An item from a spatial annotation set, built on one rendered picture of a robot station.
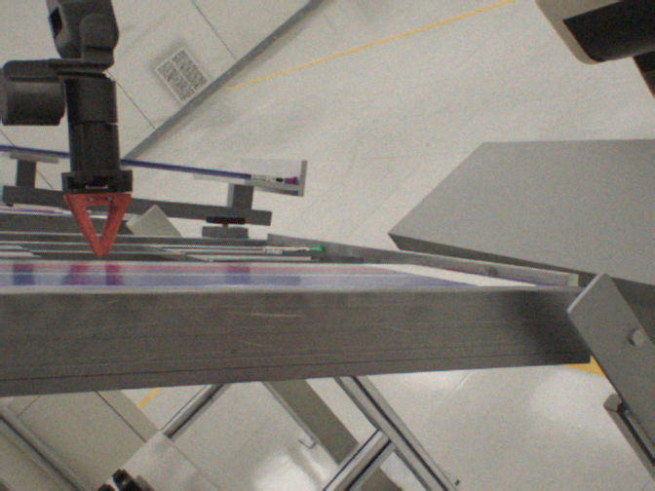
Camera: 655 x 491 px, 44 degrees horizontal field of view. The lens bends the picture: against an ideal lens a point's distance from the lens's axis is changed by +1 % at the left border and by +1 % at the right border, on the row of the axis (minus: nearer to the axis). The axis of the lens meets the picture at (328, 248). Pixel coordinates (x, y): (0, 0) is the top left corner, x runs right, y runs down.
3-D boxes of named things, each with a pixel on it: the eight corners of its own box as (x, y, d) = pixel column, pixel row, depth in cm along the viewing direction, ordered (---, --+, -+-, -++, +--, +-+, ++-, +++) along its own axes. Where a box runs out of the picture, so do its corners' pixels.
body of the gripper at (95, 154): (75, 187, 90) (71, 120, 90) (60, 187, 99) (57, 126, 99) (134, 185, 93) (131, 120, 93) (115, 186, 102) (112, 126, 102)
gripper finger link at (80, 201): (75, 259, 93) (70, 176, 92) (65, 254, 99) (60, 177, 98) (135, 254, 96) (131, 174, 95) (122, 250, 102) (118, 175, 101)
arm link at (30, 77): (112, 13, 92) (91, 31, 99) (3, 4, 86) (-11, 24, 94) (121, 120, 92) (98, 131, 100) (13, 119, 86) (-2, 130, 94)
